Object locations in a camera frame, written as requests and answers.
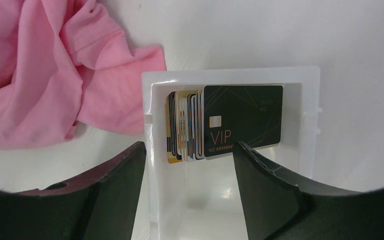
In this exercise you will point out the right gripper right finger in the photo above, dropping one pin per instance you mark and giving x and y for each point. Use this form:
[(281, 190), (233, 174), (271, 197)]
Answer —
[(280, 204)]

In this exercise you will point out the stack of credit cards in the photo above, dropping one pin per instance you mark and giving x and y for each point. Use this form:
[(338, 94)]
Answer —
[(184, 126)]

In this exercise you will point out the black vip card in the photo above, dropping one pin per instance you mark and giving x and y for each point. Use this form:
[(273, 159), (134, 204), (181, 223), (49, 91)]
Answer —
[(241, 113)]

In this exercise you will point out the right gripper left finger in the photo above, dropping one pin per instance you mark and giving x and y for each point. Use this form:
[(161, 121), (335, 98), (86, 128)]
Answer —
[(98, 204)]

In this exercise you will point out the pink cloth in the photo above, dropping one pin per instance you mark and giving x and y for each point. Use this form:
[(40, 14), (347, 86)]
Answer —
[(64, 62)]

